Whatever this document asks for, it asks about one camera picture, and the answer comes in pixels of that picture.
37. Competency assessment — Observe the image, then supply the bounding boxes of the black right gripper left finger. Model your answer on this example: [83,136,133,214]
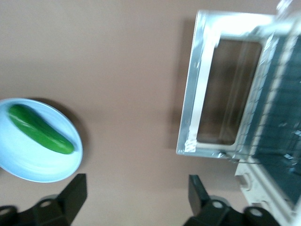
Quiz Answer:
[14,173,88,226]

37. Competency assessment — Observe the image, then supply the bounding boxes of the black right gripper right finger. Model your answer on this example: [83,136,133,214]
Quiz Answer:
[180,174,250,226]

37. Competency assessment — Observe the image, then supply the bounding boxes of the oven door with metal handle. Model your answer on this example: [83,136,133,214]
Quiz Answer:
[175,9,277,159]

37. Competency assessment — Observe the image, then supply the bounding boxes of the white toaster oven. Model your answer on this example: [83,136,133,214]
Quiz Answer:
[220,0,301,226]

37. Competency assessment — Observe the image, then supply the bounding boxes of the light blue plate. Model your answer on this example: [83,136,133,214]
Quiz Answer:
[0,97,84,184]

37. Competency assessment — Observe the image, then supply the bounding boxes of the green cucumber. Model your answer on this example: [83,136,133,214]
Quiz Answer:
[8,104,76,155]

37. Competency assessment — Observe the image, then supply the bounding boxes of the brown table cloth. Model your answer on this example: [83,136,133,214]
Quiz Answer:
[0,0,280,226]

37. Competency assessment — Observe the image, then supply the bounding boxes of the wire oven rack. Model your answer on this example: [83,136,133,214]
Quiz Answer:
[225,29,301,165]

